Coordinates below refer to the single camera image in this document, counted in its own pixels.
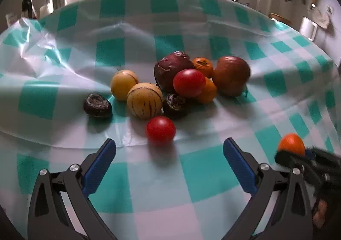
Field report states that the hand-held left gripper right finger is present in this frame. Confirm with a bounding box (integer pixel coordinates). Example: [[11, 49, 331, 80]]
[[223, 137, 313, 240]]

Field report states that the round wooden board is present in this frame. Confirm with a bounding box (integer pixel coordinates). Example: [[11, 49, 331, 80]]
[[269, 13, 291, 25]]

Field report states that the white kettle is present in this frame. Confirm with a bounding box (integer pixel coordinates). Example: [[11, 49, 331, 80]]
[[299, 17, 318, 42]]

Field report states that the person's right hand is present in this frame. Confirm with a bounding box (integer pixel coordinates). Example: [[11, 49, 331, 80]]
[[313, 199, 329, 228]]

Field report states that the red tomato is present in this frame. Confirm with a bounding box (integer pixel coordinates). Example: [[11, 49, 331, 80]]
[[146, 116, 176, 146], [173, 69, 206, 98]]

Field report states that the brown red round fruit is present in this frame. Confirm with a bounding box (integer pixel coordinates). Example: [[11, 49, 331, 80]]
[[212, 56, 251, 97]]

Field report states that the orange tangerine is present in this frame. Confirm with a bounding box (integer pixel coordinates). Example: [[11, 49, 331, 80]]
[[278, 133, 306, 156], [192, 57, 214, 78], [196, 77, 217, 104]]

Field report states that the white container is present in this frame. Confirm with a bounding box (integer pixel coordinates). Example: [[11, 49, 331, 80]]
[[39, 3, 54, 19]]

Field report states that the black chair frame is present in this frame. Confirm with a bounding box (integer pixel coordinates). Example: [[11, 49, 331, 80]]
[[23, 0, 36, 19]]

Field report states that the wrinkled dark passion fruit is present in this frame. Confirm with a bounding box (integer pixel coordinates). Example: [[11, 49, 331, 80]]
[[83, 93, 112, 119], [162, 93, 191, 120]]

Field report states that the dark purple round fruit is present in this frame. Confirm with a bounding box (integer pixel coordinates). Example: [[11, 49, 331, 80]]
[[154, 51, 195, 94]]

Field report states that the yellow striped pepino melon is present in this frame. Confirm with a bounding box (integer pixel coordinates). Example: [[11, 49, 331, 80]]
[[127, 83, 163, 119], [110, 69, 139, 101]]

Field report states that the green white checkered tablecloth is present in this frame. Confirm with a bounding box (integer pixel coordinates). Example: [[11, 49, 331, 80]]
[[0, 0, 341, 240]]

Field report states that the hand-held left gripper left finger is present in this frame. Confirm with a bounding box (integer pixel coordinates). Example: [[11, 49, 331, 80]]
[[27, 138, 118, 240]]

